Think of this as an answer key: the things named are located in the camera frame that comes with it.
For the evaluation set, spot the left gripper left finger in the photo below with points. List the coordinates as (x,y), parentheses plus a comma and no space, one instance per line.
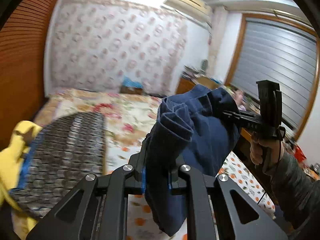
(136,184)

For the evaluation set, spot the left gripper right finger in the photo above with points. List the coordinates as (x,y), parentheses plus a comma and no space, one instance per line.
(177,184)

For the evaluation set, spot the navy blue printed t-shirt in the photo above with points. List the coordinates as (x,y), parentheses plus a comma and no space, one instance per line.
(190,125)

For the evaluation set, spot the right forearm grey sleeve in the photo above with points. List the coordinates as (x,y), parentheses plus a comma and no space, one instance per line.
(297,196)

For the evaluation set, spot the person's right hand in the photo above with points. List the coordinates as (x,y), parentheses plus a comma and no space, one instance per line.
(265,153)

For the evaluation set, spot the pink kettle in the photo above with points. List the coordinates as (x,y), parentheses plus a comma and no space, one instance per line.
(239,99)

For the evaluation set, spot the flower-patterned bed quilt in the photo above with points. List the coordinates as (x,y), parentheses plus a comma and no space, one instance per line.
(128,119)

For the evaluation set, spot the orange-fruit print white sheet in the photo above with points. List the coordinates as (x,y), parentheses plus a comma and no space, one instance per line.
(216,208)

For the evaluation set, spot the navy circle-patterned folded garment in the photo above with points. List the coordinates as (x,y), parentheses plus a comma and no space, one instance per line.
(60,156)

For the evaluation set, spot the grey window roller blind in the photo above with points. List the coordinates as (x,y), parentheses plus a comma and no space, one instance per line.
(280,53)

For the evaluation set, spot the cardboard box with blue cloth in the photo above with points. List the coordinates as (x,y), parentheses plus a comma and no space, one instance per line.
(131,87)

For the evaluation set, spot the wooden sideboard cabinet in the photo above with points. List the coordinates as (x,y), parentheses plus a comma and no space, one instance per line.
(186,85)

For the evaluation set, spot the yellow plush toy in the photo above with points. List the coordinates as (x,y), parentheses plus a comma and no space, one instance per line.
(11,166)

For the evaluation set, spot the wooden louvred wardrobe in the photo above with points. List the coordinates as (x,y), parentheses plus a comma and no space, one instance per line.
(23,38)

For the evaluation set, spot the circle-patterned wall cloth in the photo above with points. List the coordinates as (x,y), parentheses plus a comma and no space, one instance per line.
(96,45)

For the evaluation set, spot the white wall air conditioner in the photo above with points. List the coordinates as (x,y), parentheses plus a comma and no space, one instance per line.
(197,9)

